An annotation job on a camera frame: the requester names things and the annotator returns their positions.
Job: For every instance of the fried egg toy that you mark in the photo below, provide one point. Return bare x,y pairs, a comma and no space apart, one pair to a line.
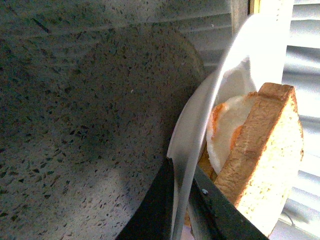
224,126

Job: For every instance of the bread slice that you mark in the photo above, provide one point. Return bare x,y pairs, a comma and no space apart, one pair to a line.
259,172

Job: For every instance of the white round plate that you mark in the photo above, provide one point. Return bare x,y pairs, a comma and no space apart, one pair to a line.
255,56

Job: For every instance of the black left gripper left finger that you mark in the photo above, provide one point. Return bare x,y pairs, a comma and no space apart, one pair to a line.
153,219

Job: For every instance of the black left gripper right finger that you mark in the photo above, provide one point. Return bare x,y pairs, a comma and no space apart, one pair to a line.
213,217

